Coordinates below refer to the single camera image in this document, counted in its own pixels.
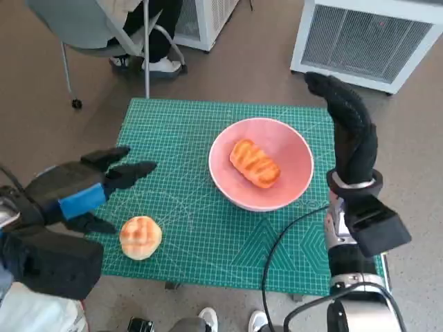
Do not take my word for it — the black device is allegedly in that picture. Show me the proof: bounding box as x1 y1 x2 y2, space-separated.
127 317 155 332

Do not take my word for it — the small white mesh cabinet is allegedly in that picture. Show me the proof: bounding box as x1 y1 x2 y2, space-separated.
172 0 239 53

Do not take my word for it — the left robot hand blue tape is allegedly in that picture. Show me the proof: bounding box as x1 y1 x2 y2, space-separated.
26 147 158 235

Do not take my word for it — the person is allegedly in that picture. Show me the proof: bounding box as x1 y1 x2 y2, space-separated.
107 0 190 75
172 307 267 332

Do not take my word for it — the green cutting mat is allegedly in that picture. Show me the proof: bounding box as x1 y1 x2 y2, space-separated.
91 98 387 297

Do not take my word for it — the long toy bread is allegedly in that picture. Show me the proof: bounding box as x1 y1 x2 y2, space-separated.
228 138 281 190

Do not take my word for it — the grey chair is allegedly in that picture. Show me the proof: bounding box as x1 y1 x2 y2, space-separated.
26 0 190 109

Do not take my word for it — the black cable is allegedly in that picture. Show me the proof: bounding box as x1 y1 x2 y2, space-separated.
283 283 408 332
261 203 332 332

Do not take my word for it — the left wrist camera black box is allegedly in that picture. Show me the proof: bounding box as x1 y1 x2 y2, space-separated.
0 224 105 301

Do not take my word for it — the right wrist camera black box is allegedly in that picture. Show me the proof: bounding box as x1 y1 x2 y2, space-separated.
344 195 413 257

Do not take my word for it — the white cloth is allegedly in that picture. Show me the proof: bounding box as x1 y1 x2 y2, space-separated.
0 282 82 332

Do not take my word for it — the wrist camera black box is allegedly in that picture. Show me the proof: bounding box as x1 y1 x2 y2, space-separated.
0 224 105 301
344 195 413 257

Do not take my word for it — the pink bowl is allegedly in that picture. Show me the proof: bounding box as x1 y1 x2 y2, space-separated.
208 117 315 212

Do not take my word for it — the large white mesh cabinet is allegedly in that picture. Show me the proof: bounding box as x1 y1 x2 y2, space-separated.
289 0 443 96

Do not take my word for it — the right robot hand black glove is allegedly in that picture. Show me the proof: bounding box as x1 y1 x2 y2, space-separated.
303 71 378 187

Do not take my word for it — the round toy bread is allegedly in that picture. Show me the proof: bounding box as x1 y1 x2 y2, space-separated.
119 216 163 261

